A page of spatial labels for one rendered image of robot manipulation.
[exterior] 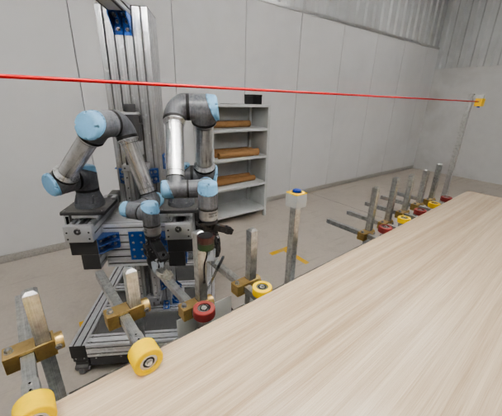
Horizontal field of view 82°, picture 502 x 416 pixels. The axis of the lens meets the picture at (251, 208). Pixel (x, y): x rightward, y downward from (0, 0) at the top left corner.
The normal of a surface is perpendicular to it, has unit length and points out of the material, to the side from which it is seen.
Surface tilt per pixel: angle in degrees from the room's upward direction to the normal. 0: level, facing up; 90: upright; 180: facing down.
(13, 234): 90
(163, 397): 0
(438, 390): 0
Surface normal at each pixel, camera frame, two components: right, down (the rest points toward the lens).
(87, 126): -0.27, 0.25
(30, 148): 0.60, 0.29
